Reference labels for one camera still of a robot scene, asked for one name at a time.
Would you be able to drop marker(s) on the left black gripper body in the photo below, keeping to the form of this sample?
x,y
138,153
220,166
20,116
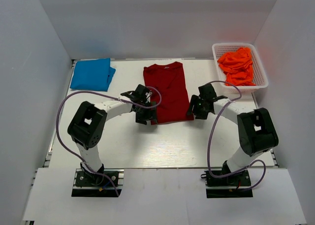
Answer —
x,y
141,110

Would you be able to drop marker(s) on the folded blue t-shirt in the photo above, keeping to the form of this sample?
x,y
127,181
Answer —
x,y
92,75

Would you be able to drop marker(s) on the orange t-shirt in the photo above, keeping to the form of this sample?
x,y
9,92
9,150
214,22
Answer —
x,y
237,66

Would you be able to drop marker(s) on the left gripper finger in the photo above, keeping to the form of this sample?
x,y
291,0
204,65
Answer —
x,y
153,116
143,118

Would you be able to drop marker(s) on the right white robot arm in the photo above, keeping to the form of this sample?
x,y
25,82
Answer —
x,y
256,130

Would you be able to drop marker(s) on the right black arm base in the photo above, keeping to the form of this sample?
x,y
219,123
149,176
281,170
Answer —
x,y
235,186

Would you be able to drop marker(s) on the dark red t-shirt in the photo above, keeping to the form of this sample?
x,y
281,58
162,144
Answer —
x,y
169,80

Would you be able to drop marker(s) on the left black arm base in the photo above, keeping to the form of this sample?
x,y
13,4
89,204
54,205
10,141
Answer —
x,y
84,185

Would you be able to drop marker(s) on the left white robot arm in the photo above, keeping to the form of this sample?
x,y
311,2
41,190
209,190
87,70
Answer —
x,y
87,125

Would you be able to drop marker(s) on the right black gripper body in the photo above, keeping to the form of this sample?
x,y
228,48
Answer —
x,y
200,108

